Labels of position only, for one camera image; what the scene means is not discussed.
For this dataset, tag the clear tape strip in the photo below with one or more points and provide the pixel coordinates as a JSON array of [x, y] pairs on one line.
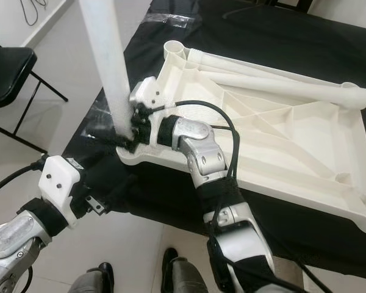
[[168, 19]]

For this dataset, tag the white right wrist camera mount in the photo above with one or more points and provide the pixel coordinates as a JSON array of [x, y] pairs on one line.
[[146, 91]]

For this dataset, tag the black tablecloth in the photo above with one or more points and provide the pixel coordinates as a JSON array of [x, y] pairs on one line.
[[146, 195]]

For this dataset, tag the black wooden stool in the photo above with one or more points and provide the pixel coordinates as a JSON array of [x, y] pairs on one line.
[[287, 3]]

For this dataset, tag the grey robot right leg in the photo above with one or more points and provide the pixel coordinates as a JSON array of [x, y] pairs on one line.
[[186, 274]]

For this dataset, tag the clear tape cross patch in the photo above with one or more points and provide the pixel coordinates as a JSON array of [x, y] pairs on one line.
[[99, 122]]

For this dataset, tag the grey robot leg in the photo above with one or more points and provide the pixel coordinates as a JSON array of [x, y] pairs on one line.
[[186, 274], [94, 281]]

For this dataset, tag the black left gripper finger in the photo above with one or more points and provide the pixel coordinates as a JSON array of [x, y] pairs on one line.
[[85, 163], [122, 189]]

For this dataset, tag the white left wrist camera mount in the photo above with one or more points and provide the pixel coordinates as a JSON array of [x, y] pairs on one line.
[[58, 183]]

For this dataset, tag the black folding chair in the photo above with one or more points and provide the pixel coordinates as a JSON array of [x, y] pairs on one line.
[[6, 73]]

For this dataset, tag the grey robot left leg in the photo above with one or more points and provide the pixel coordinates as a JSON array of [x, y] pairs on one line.
[[94, 281]]

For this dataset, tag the white plastic table top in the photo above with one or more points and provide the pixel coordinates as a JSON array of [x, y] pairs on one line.
[[299, 140]]

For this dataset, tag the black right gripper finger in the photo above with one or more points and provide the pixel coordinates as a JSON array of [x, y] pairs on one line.
[[113, 139]]

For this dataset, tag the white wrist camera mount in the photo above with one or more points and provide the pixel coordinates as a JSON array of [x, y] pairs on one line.
[[146, 91], [58, 183]]

